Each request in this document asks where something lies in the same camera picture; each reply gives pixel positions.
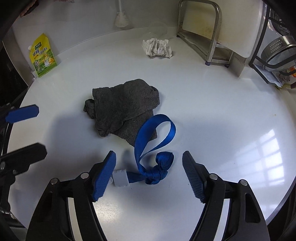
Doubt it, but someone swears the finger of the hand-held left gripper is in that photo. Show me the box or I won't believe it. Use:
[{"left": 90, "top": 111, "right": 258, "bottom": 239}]
[
  {"left": 0, "top": 142, "right": 48, "bottom": 178},
  {"left": 0, "top": 104, "right": 40, "bottom": 123}
]

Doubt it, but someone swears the white cutting board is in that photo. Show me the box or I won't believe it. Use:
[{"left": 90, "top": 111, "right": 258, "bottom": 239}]
[{"left": 183, "top": 0, "right": 265, "bottom": 58}]

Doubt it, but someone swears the blue strap with white buckle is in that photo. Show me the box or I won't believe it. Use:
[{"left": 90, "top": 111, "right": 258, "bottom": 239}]
[{"left": 112, "top": 114, "right": 176, "bottom": 188}]

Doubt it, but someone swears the yellow seasoning pouch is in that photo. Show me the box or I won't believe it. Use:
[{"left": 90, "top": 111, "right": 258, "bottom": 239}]
[{"left": 28, "top": 33, "right": 58, "bottom": 78}]

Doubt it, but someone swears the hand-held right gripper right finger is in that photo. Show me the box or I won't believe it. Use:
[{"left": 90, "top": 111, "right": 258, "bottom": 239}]
[{"left": 182, "top": 151, "right": 271, "bottom": 241}]

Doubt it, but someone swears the dark grey cloth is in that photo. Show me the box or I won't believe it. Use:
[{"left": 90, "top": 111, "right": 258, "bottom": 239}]
[{"left": 83, "top": 79, "right": 160, "bottom": 147}]

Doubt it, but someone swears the metal cutting board rack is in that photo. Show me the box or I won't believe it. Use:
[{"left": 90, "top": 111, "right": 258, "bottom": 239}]
[{"left": 176, "top": 0, "right": 234, "bottom": 67}]

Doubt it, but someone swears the black cooktop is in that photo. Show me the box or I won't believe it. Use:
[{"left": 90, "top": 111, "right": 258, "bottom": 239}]
[{"left": 0, "top": 35, "right": 30, "bottom": 109}]

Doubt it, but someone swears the clear plastic cup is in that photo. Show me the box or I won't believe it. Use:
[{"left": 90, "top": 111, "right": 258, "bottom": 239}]
[{"left": 148, "top": 21, "right": 169, "bottom": 39}]

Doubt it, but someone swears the perforated steel pot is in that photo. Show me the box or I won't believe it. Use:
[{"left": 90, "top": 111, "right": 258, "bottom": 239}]
[{"left": 260, "top": 36, "right": 296, "bottom": 70}]

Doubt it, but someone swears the white blue bottle brush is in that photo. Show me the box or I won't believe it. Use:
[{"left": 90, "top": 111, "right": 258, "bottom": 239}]
[{"left": 114, "top": 0, "right": 132, "bottom": 28}]

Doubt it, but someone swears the black wire dish rack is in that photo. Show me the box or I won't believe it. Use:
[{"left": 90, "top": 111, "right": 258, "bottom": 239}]
[{"left": 248, "top": 7, "right": 296, "bottom": 88}]

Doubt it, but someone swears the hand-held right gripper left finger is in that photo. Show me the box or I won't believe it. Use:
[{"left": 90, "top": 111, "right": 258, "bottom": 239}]
[{"left": 25, "top": 151, "right": 116, "bottom": 241}]

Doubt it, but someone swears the crumpled white printed paper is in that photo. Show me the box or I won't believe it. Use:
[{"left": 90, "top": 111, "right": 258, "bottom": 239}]
[{"left": 142, "top": 38, "right": 173, "bottom": 58}]

